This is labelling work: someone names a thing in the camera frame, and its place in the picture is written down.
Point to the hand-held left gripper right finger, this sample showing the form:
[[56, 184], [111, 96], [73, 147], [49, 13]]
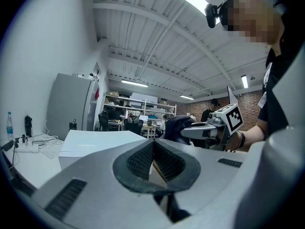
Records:
[[209, 175]]

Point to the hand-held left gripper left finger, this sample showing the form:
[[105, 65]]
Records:
[[95, 199]]

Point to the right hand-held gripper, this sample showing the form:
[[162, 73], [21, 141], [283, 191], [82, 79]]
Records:
[[232, 119]]

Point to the large white board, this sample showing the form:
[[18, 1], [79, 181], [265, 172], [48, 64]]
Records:
[[95, 142]]

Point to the person's right forearm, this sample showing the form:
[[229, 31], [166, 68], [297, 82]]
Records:
[[252, 137]]

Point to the silver wristwatch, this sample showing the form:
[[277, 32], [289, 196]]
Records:
[[241, 139]]

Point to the lit computer monitor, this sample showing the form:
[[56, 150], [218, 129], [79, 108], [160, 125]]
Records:
[[143, 118]]

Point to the white shelving rack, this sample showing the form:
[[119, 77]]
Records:
[[143, 104]]

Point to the clear plastic bag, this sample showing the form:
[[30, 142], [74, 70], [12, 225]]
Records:
[[52, 151]]

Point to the black office chair with jacket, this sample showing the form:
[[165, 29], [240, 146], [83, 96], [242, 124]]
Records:
[[133, 126]]

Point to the white power strip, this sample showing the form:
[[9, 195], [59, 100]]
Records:
[[29, 148]]

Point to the person's torso in black clothing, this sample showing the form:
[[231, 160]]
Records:
[[283, 92]]

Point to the silver refrigerator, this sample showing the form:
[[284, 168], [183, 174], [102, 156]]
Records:
[[69, 106]]

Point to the small black bottle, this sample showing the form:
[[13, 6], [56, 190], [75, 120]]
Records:
[[28, 126]]

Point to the black smartphone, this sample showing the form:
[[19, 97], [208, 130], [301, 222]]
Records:
[[8, 145]]

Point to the red tag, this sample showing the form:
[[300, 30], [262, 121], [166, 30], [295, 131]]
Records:
[[97, 94]]

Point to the clear water bottle blue cap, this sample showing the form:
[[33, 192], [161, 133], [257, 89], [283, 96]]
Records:
[[9, 128]]

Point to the person's head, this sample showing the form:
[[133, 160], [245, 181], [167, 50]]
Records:
[[255, 15]]

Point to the black head-worn camera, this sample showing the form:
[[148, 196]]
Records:
[[210, 15]]

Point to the small white camera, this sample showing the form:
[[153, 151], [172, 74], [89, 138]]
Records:
[[91, 75]]

